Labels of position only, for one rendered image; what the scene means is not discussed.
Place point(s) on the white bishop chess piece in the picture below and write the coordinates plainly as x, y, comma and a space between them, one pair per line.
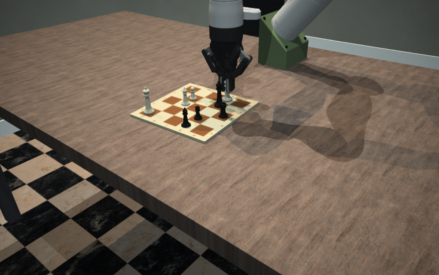
185, 101

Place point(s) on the cream and brown chessboard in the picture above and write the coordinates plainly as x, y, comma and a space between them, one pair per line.
168, 113

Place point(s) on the white chess king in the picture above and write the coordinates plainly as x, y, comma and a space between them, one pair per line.
148, 109

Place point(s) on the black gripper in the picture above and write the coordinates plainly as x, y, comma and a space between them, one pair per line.
223, 53

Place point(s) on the white pawn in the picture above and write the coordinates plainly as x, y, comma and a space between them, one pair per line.
192, 97

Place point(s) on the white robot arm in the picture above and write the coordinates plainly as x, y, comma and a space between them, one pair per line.
288, 23

